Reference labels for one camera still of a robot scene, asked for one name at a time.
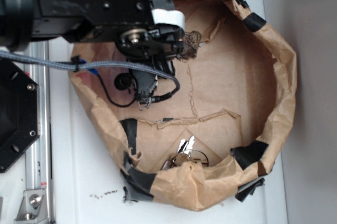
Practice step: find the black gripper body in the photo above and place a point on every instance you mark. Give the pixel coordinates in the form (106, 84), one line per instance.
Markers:
(152, 50)

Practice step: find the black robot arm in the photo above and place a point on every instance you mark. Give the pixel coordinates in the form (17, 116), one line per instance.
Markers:
(77, 21)

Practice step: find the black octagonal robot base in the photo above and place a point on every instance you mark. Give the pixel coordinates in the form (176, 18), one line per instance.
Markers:
(19, 113)

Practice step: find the brown crumpled lump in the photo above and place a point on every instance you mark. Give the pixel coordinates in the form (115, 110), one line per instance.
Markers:
(191, 45)

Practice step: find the brown paper bag tray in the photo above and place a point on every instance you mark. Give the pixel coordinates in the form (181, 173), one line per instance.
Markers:
(237, 98)

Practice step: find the silver key bunch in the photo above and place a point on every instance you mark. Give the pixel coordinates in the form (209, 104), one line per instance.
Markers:
(186, 153)

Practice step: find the aluminium extrusion rail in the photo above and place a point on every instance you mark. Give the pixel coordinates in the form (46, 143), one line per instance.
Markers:
(38, 158)

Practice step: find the silver corner bracket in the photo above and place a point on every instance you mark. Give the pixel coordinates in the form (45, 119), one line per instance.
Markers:
(33, 208)

